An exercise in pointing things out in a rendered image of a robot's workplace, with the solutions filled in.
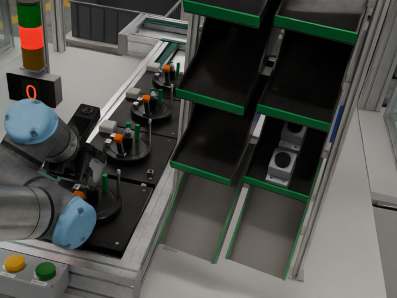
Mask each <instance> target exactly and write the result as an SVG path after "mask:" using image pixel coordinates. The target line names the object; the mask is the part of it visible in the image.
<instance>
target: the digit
mask: <svg viewBox="0 0 397 298"><path fill-rule="evenodd" d="M20 79H21V89H22V99H36V100H39V101H41V96H40V84H39V82H38V81H35V80H29V79H23V78H20Z"/></svg>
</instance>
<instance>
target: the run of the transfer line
mask: <svg viewBox="0 0 397 298"><path fill-rule="evenodd" d="M202 27H203V24H200V29H199V35H198V39H199V38H200V33H201V29H202ZM187 30H188V21H182V20H176V19H172V18H165V17H159V16H154V15H149V14H142V13H140V14H139V15H138V16H137V17H136V18H135V19H134V20H133V21H131V22H130V23H129V24H128V25H127V26H126V27H125V28H124V29H123V30H122V31H121V32H119V33H118V54H121V55H125V56H132V57H138V58H142V59H144V58H146V56H147V55H148V54H149V53H150V52H151V50H152V49H153V48H154V47H155V46H157V47H159V48H161V47H163V48H165V51H170V52H172V53H171V60H172V59H177V60H183V61H185V56H186V43H187ZM395 82H396V79H391V82H390V84H389V87H388V90H387V93H386V96H385V98H384V101H383V103H388V101H389V98H390V96H391V93H392V90H393V87H394V85H395Z"/></svg>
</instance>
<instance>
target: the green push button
mask: <svg viewBox="0 0 397 298"><path fill-rule="evenodd" d="M55 272H56V268H55V265H54V264H53V263H50V262H44V263H41V264H39V265H38V266H37V267H36V269H35V274H36V276H37V277H38V278H40V279H48V278H50V277H52V276H53V275H54V274H55Z"/></svg>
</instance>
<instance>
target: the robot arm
mask: <svg viewBox="0 0 397 298"><path fill-rule="evenodd" d="M99 120H100V108H99V107H96V106H91V105H86V104H83V103H82V104H80V106H79V107H78V109H77V110H76V112H75V113H74V115H73V116H72V118H71V119H70V120H69V122H68V124H66V123H65V122H64V121H63V120H62V119H61V118H60V117H59V116H58V115H57V114H56V112H55V111H54V110H53V109H51V108H50V107H49V106H47V105H45V104H44V103H42V102H41V101H39V100H36V99H22V100H20V101H17V102H16V103H14V104H13V105H11V106H10V108H9V109H8V110H7V112H6V114H5V119H4V127H5V130H6V132H7V133H6V135H5V136H4V137H3V140H2V141H1V143H0V242H1V241H19V240H28V239H49V240H51V241H52V243H53V244H54V245H58V246H60V247H62V248H64V249H66V250H72V249H75V248H77V247H79V246H81V245H82V244H83V243H84V242H85V241H86V240H87V239H88V237H90V235H91V233H92V232H93V228H94V227H95V224H96V211H95V209H94V208H93V206H91V205H90V204H88V203H87V202H85V201H84V200H83V199H82V197H80V196H76V195H75V194H73V193H72V192H69V191H68V190H66V189H65V188H63V187H61V186H60V185H58V184H57V183H55V182H53V181H52V180H50V179H48V178H46V177H45V176H43V175H42V174H40V173H39V172H38V171H39V169H40V168H41V166H42V165H43V162H44V161H45V163H44V166H43V169H44V170H46V171H47V172H46V174H47V175H49V176H51V177H53V178H54V179H57V176H58V177H64V178H67V179H71V180H72V181H74V182H75V183H82V184H84V185H85V186H87V182H88V180H89V176H90V172H91V170H92V171H93V181H94V182H95V183H96V182H97V181H98V180H99V177H100V174H101V172H102V170H103V168H105V167H106V164H107V159H106V154H105V153H104V152H102V151H100V150H98V149H97V148H95V146H94V145H91V144H90V143H88V142H86V141H87V139H88V138H89V136H90V134H91V133H92V131H93V129H94V128H95V126H96V124H97V123H98V121H99ZM84 178H85V181H83V180H84Z"/></svg>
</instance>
